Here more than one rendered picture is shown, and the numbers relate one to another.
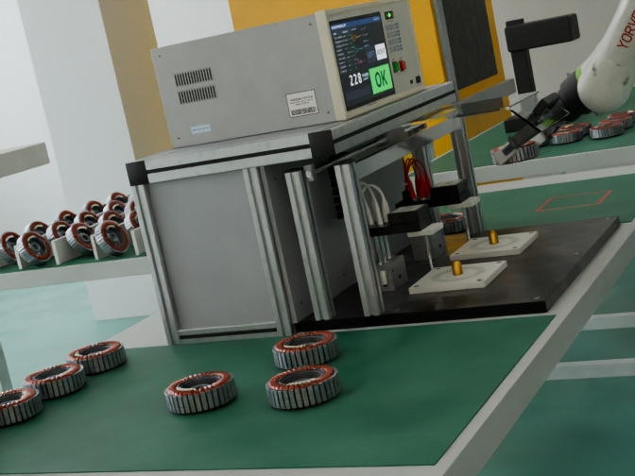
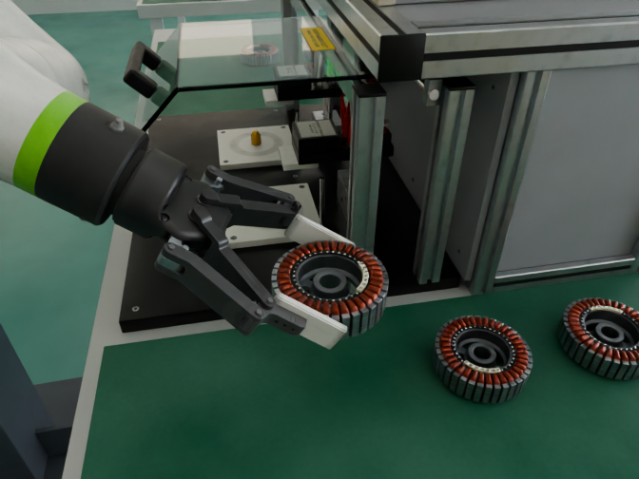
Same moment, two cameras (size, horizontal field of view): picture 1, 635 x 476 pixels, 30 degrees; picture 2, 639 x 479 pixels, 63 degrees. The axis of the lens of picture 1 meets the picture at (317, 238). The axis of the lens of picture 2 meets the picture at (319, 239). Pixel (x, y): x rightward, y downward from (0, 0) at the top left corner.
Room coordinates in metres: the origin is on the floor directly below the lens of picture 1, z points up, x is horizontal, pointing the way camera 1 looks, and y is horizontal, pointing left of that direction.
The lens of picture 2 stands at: (3.03, -0.73, 1.26)
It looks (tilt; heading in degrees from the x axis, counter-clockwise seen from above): 37 degrees down; 142
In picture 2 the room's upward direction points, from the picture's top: straight up
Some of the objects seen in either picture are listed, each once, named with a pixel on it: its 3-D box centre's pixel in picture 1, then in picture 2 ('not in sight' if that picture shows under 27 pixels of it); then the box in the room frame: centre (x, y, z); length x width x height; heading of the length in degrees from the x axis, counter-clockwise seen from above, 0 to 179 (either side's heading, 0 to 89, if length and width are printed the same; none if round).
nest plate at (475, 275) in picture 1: (458, 277); (256, 145); (2.21, -0.25, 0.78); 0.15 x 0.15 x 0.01; 63
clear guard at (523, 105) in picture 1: (477, 120); (269, 68); (2.49, -0.38, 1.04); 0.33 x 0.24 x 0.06; 63
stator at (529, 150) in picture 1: (515, 152); (329, 286); (2.75, -0.49, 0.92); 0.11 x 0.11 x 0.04
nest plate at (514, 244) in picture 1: (494, 246); (270, 213); (2.43, -0.36, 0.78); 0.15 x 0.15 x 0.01; 63
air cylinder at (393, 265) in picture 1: (387, 273); (327, 130); (2.28, -0.12, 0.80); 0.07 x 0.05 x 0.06; 153
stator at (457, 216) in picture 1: (451, 223); (480, 356); (2.83, -0.32, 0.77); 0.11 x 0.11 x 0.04
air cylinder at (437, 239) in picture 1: (428, 243); (356, 193); (2.50, -0.23, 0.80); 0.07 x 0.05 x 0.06; 153
